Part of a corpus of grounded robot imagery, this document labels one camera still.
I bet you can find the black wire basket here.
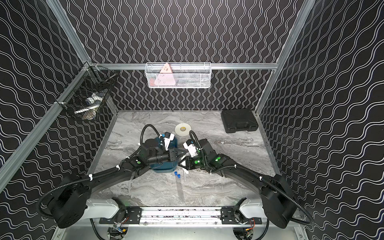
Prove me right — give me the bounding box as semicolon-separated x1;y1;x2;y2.
58;66;118;121

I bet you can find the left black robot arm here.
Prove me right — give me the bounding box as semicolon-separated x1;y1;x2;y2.
36;139;190;229

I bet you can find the white tape roll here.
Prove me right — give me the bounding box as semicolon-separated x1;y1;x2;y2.
175;123;192;137

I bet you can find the pink triangular card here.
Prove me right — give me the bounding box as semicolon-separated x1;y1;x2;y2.
154;63;176;87

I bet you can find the teal plastic tray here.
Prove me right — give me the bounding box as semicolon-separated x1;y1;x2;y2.
146;134;179;174

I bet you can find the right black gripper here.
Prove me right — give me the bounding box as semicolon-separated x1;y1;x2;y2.
177;154;209;171

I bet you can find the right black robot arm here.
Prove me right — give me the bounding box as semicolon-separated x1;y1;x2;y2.
179;139;315;229

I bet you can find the clear wire basket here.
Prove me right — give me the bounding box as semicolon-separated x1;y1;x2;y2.
145;62;212;89

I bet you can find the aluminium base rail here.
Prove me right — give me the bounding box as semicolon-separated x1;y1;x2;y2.
62;206;301;226

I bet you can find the white wipe cloth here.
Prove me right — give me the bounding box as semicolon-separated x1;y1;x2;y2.
183;169;189;182

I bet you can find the black plastic case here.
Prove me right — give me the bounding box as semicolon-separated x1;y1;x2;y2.
221;109;259;134

